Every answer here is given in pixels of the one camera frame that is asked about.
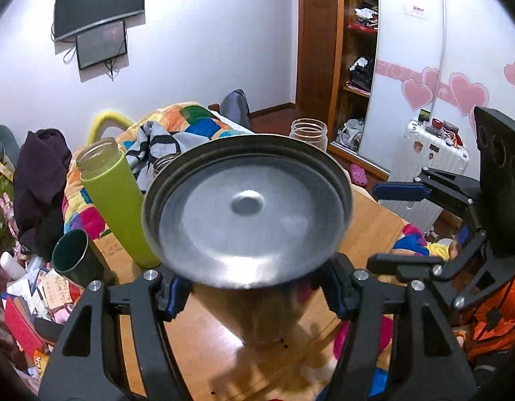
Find yellow foam tube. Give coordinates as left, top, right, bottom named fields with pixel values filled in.
left=88, top=111, right=135, bottom=143

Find white wardrobe door pink hearts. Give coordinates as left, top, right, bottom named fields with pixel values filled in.
left=360, top=0, right=515, bottom=176

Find black bag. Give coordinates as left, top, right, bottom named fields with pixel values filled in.
left=349, top=55, right=374, bottom=90

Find pile of papers and packets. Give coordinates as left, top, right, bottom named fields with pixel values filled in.
left=2, top=255, right=88, bottom=381

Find pink slipper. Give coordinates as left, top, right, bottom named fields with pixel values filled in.
left=350, top=164, right=369, bottom=186

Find clear glass jar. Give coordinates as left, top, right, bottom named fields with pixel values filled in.
left=289, top=119, right=328, bottom=153
left=152, top=153, right=183, bottom=177

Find dark purple clothing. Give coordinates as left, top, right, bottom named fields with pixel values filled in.
left=13, top=129, right=73, bottom=260

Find grey bag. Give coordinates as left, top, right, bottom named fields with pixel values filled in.
left=220, top=89, right=252, bottom=130

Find small black wall screen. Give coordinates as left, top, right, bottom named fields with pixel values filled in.
left=76, top=20, right=128, bottom=71

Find green sleeved glass bottle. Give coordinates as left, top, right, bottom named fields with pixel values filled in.
left=76, top=137, right=161, bottom=269

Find white plastic bottle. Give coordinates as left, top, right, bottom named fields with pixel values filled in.
left=0, top=251, right=26, bottom=280

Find stainless steel cup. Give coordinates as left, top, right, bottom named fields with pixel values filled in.
left=141, top=134, right=354, bottom=345

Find wooden shelf unit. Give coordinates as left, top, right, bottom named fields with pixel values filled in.
left=328, top=0, right=379, bottom=145

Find curved black television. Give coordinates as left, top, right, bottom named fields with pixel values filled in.
left=53, top=0, right=146, bottom=42

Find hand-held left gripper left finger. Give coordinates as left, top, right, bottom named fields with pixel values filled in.
left=38, top=269, right=195, bottom=401

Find person's orange clothing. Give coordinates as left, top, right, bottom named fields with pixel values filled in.
left=449, top=255, right=515, bottom=364

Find colourful patchwork quilt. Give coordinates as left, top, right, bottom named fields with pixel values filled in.
left=62, top=102, right=431, bottom=401

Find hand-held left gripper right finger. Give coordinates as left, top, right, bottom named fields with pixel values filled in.
left=319, top=253, right=479, bottom=401

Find dark green cup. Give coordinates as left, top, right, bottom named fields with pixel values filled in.
left=52, top=229, right=116, bottom=289

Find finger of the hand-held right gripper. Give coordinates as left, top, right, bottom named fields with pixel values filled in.
left=372, top=167, right=483, bottom=220
left=366, top=228, right=515, bottom=314

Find wooden door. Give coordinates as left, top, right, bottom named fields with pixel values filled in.
left=296, top=0, right=346, bottom=113

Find white ribbed suitcase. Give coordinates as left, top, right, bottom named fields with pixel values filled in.
left=390, top=118, right=470, bottom=234

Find white bag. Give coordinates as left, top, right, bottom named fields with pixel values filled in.
left=336, top=118, right=365, bottom=151

